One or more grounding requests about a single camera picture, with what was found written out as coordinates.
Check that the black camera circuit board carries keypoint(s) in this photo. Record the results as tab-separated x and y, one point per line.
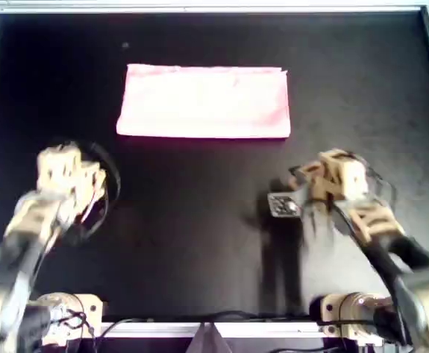
284	205

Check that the pink cloth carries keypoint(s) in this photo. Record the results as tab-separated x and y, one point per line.
203	103

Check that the left gripper beige lattice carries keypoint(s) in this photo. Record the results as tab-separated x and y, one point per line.
64	169

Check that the mauve triangular mount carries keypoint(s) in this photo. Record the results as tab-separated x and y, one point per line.
209	342

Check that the right beige lattice robot arm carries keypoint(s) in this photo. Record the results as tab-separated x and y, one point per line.
380	220

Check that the left beige lattice robot arm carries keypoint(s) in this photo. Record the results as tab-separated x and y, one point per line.
23	224

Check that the right gripper beige lattice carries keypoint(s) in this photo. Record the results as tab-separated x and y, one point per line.
332	176

